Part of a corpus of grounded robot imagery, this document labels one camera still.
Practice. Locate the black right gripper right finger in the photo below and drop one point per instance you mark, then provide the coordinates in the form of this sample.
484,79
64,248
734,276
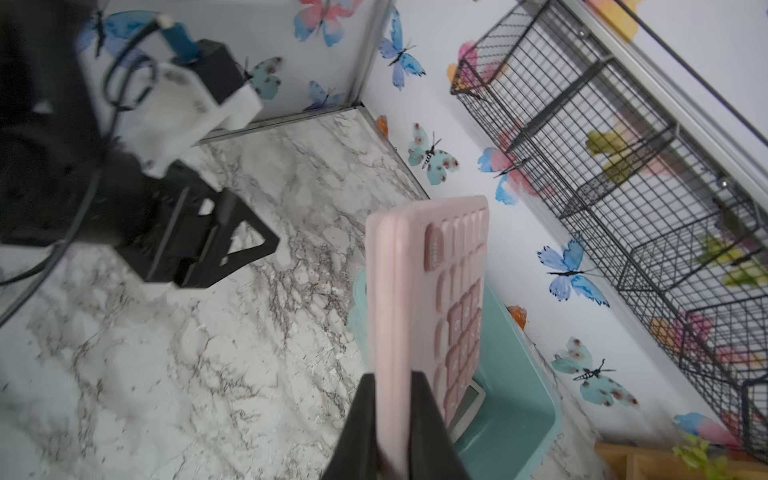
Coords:
431,451

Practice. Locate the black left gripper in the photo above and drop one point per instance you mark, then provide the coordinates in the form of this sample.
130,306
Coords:
155,226

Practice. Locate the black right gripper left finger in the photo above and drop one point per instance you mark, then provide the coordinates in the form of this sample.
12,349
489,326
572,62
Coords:
356,453

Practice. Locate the pink calculator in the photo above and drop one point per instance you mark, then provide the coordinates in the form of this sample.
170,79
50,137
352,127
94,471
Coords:
425,265
467,410

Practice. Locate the teal plastic storage box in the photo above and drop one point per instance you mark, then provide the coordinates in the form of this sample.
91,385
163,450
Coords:
519,418

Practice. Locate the wooden corner shelf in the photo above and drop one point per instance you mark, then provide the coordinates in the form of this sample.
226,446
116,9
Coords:
640,463

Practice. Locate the white pot pink flowers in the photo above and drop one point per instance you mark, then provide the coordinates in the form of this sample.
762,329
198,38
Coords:
697,455

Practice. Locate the black wire wall basket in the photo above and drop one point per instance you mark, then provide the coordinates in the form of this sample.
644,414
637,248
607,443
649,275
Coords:
683,245

